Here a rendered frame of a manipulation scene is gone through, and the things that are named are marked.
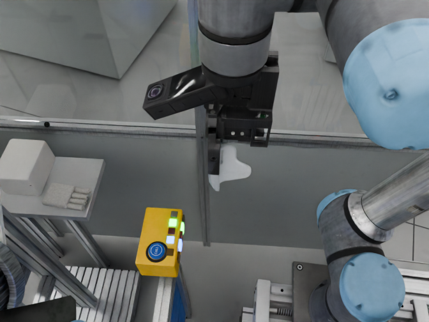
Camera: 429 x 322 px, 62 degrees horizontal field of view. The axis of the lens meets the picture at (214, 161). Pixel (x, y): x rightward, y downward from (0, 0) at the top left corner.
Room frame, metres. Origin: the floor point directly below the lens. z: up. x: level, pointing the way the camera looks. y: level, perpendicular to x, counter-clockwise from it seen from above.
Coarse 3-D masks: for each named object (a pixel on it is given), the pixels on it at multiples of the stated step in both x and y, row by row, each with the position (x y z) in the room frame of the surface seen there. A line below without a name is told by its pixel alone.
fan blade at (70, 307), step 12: (48, 300) 0.18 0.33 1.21; (60, 300) 0.18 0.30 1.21; (72, 300) 0.18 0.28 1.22; (0, 312) 0.16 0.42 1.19; (12, 312) 0.16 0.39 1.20; (24, 312) 0.16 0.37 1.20; (36, 312) 0.16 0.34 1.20; (48, 312) 0.16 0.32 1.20; (60, 312) 0.16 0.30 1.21; (72, 312) 0.16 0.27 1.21
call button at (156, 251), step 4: (152, 244) 0.35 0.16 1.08; (156, 244) 0.35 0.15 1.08; (160, 244) 0.35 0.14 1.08; (152, 248) 0.34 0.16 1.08; (156, 248) 0.34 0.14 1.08; (160, 248) 0.34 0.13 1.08; (152, 252) 0.33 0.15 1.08; (156, 252) 0.33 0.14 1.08; (160, 252) 0.33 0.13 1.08; (164, 252) 0.33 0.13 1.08; (152, 256) 0.32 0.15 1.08; (156, 256) 0.32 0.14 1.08; (160, 256) 0.32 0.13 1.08
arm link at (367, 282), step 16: (336, 256) 0.26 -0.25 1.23; (352, 256) 0.25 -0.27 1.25; (368, 256) 0.25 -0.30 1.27; (384, 256) 0.26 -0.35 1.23; (336, 272) 0.23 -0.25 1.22; (352, 272) 0.22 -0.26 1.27; (368, 272) 0.22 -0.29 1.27; (384, 272) 0.22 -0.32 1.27; (336, 288) 0.20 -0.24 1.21; (352, 288) 0.19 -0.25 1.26; (368, 288) 0.19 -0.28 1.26; (384, 288) 0.19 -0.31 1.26; (400, 288) 0.19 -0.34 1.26; (336, 304) 0.18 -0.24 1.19; (352, 304) 0.16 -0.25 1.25; (368, 304) 0.16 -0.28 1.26; (384, 304) 0.16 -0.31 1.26; (400, 304) 0.16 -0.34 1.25; (352, 320) 0.15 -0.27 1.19; (368, 320) 0.14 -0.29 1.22; (384, 320) 0.14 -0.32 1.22
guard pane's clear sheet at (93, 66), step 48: (0, 0) 0.83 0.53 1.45; (48, 0) 0.82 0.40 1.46; (96, 0) 0.81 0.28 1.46; (144, 0) 0.80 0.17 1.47; (0, 48) 0.83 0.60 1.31; (48, 48) 0.82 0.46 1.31; (96, 48) 0.81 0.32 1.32; (144, 48) 0.80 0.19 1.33; (288, 48) 0.78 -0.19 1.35; (0, 96) 0.84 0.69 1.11; (48, 96) 0.83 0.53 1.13; (96, 96) 0.81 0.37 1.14; (144, 96) 0.80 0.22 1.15; (288, 96) 0.77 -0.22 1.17; (336, 96) 0.77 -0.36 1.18
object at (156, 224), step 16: (160, 208) 0.45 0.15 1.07; (144, 224) 0.41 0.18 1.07; (160, 224) 0.41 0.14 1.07; (176, 224) 0.41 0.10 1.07; (144, 240) 0.36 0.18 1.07; (160, 240) 0.36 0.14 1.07; (176, 240) 0.36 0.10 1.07; (144, 256) 0.32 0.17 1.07; (176, 256) 0.32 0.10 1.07; (144, 272) 0.30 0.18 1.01; (160, 272) 0.30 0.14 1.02; (176, 272) 0.30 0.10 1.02
